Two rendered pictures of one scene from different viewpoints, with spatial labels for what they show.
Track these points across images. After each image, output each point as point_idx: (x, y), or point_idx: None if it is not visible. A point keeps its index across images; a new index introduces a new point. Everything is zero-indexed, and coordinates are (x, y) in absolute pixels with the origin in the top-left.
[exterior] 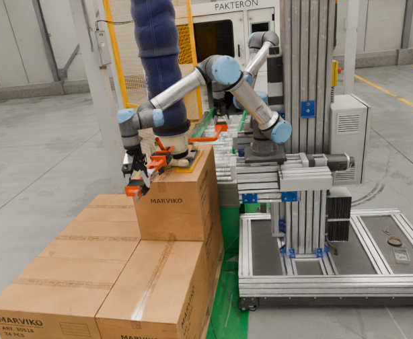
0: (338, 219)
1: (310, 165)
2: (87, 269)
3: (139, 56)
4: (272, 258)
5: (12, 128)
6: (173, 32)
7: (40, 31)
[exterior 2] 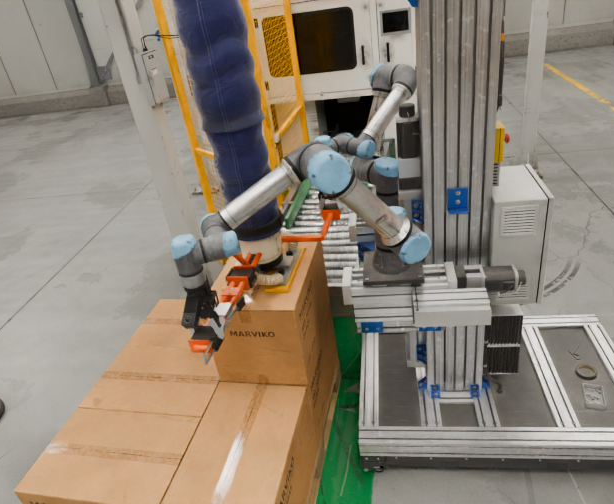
0: (502, 345)
1: (460, 284)
2: (146, 430)
3: (203, 130)
4: (407, 397)
5: (38, 166)
6: (252, 93)
7: (67, 9)
